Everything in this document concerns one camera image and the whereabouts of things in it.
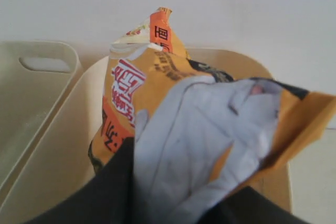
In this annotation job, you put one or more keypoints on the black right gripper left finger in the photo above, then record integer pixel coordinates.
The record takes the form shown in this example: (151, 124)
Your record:
(107, 198)

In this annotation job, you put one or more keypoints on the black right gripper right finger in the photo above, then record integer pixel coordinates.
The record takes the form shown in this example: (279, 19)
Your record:
(249, 207)

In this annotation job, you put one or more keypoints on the orange snack bag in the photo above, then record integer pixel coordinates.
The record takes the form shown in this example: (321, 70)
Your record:
(199, 134)

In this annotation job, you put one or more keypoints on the cream bin with circle mark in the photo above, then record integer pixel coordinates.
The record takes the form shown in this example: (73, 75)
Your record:
(59, 165)

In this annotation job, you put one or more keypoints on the cream bin with square mark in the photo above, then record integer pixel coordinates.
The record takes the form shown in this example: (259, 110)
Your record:
(34, 78)

